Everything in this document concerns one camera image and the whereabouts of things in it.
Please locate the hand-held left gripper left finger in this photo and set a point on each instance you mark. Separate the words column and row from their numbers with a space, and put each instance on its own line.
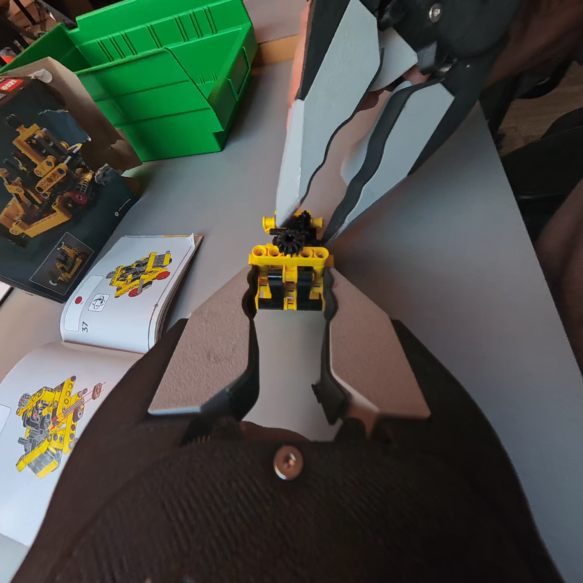
column 205, row 355

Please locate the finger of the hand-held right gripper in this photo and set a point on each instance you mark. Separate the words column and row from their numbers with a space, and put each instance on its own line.
column 423, row 109
column 337, row 68

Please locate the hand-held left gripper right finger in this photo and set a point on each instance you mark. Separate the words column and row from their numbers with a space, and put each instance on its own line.
column 369, row 360

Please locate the yellow black lego vehicle model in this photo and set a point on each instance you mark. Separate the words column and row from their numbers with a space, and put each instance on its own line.
column 291, row 273

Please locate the lego instruction booklet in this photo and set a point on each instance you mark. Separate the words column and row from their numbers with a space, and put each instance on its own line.
column 123, row 296

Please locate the dark lego set box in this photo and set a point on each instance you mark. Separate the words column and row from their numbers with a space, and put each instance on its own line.
column 54, row 191

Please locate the black chair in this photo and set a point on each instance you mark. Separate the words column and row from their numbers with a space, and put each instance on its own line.
column 546, row 173

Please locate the green plastic storage bin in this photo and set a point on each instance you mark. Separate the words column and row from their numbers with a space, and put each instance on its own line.
column 159, row 100

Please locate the white sheet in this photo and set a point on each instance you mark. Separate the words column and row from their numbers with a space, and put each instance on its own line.
column 3, row 294

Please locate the cluttered dark shelf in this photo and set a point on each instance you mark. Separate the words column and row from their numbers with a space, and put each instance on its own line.
column 32, row 18

